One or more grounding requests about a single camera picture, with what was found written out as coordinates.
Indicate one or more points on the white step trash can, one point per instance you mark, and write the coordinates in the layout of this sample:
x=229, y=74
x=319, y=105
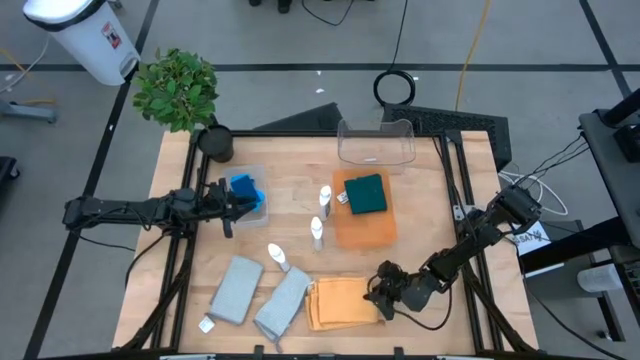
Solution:
x=85, y=40

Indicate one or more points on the dark blue sponge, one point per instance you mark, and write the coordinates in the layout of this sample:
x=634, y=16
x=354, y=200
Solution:
x=243, y=186

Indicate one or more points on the black aluminium table frame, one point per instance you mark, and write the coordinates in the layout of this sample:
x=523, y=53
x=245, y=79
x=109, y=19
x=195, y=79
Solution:
x=300, y=133

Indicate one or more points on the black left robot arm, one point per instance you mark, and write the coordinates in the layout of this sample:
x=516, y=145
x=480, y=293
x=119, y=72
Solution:
x=115, y=210

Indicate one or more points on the grey black equipment cart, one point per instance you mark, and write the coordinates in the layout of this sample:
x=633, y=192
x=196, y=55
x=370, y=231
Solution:
x=610, y=165

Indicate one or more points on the black floor equipment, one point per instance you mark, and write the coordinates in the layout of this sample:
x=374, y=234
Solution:
x=7, y=172

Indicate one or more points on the white paper label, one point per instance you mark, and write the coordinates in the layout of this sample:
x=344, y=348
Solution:
x=532, y=240

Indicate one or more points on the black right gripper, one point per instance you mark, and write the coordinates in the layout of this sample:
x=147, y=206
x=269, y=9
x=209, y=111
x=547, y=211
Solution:
x=405, y=290

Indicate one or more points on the large clear plastic bin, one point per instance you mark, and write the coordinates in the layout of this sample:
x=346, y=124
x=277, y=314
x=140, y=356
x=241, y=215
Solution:
x=375, y=150

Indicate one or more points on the small clear plastic bin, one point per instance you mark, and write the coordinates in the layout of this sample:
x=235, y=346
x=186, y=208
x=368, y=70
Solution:
x=250, y=220

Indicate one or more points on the person's shoe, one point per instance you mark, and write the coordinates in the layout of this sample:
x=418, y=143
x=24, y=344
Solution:
x=284, y=5

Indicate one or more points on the black perforated computer case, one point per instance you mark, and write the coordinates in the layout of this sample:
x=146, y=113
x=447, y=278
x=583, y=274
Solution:
x=450, y=122

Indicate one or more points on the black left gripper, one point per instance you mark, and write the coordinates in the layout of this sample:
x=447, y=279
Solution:
x=215, y=202

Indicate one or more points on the grey metal bracket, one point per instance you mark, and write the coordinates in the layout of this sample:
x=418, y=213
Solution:
x=460, y=212

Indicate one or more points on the orange plastic bin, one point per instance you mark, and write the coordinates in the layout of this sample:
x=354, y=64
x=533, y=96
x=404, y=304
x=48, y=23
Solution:
x=362, y=232

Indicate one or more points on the white towel tag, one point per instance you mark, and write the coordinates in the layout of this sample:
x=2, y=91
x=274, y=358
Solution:
x=206, y=324
x=342, y=197

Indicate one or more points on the grey stand base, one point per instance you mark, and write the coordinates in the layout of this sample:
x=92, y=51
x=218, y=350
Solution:
x=30, y=112

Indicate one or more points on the light blue sponge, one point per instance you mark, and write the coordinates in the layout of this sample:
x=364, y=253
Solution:
x=260, y=202

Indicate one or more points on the grey roll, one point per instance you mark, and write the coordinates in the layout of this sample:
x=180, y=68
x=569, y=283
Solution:
x=600, y=277

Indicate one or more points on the black metal stand frame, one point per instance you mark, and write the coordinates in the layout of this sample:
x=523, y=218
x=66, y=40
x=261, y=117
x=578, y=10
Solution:
x=600, y=235

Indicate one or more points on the dark green dish towel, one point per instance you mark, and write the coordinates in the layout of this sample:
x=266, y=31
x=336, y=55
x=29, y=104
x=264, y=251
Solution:
x=366, y=194

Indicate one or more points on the black computer tower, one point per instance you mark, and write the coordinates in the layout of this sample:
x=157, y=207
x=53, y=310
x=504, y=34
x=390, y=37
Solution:
x=315, y=120

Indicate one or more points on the green potted plant black pot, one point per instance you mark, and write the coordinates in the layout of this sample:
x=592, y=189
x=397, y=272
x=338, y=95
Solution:
x=175, y=90

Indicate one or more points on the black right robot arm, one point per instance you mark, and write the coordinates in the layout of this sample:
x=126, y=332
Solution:
x=465, y=252

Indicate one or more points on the orange yellow dish towel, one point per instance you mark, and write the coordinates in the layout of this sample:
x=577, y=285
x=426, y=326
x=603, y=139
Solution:
x=340, y=305

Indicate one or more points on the white plastic polish bottle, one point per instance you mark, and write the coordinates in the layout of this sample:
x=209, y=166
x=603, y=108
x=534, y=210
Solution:
x=316, y=232
x=325, y=205
x=278, y=256

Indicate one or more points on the grey waffle dish towel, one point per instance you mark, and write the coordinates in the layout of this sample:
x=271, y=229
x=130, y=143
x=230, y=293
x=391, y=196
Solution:
x=282, y=305
x=236, y=290

